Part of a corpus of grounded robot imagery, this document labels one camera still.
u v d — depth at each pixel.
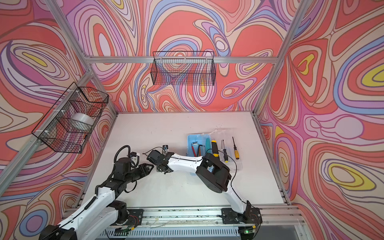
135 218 0.73
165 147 0.82
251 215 0.72
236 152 0.84
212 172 0.54
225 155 0.83
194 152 0.96
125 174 0.65
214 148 0.91
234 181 0.54
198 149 0.97
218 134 0.95
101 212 0.53
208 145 0.93
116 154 0.65
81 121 0.70
